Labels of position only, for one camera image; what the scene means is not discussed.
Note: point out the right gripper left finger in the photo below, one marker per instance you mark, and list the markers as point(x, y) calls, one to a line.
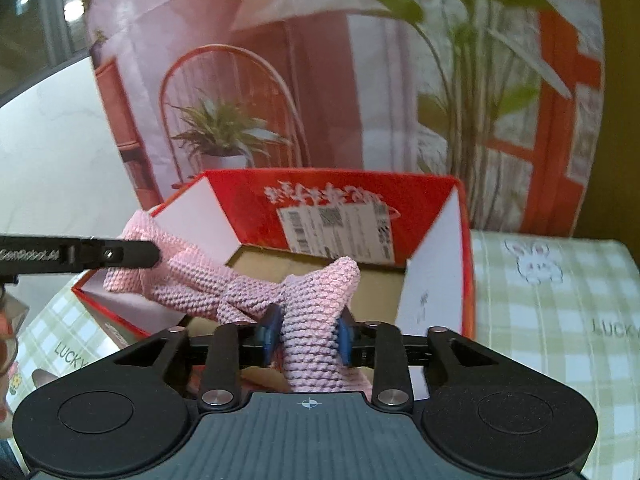
point(262, 339)

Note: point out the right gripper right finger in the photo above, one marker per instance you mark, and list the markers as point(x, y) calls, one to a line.
point(354, 340)

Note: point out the pink knitted cloth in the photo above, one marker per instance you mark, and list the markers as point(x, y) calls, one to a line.
point(189, 281)

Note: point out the printed room scene backdrop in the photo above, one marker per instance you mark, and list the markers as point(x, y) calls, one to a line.
point(505, 95)

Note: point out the operator left hand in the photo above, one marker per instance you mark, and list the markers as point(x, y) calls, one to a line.
point(13, 314)

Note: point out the red strawberry cardboard box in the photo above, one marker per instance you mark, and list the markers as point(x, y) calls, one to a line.
point(413, 222)

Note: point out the green checkered tablecloth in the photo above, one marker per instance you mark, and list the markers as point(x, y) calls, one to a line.
point(579, 323)

